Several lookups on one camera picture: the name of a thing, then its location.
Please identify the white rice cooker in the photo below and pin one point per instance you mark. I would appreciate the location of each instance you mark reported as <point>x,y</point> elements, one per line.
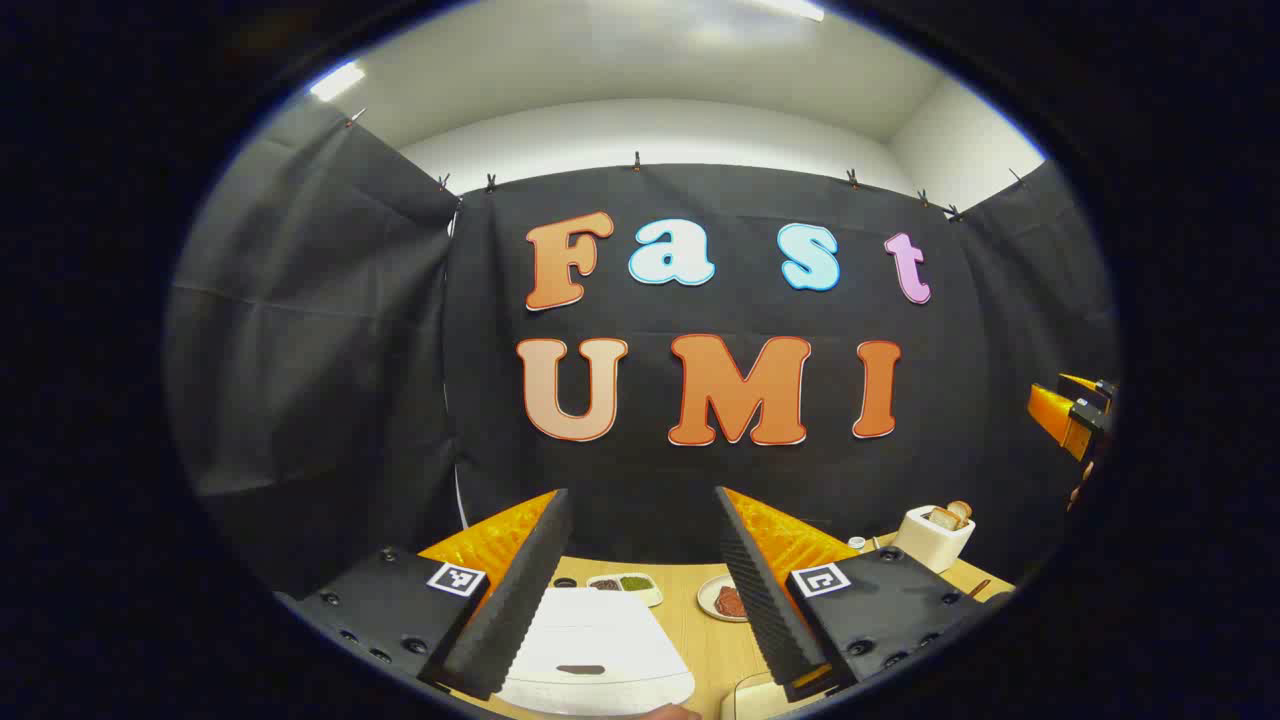
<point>600,640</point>

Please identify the red meat piece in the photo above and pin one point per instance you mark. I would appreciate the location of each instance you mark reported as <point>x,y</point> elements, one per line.
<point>729,601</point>

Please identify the white round plate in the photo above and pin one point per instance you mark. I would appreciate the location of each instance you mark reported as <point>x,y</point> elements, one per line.
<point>706,598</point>

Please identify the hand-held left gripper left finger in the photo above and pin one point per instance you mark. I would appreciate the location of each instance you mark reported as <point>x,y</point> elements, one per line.
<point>520,590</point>

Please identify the toast slice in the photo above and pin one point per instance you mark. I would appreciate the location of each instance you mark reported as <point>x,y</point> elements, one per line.
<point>961,510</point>
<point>943,518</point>

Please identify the wooden spoon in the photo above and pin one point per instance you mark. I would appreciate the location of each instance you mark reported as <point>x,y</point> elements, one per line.
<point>980,588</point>

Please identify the ceiling light panel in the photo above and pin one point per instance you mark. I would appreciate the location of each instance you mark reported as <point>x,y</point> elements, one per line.
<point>337,80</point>
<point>790,8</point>

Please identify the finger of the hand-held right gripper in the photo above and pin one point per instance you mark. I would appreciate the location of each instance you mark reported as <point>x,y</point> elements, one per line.
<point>1085,385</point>
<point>1055,420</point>

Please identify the white divided bean dish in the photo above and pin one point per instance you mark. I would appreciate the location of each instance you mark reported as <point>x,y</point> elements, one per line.
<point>625,586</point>

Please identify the white toaster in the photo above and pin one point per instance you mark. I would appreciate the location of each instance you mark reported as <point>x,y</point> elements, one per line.
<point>930,545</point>

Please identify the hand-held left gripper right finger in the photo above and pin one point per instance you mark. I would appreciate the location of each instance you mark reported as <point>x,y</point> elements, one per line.
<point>755,590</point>

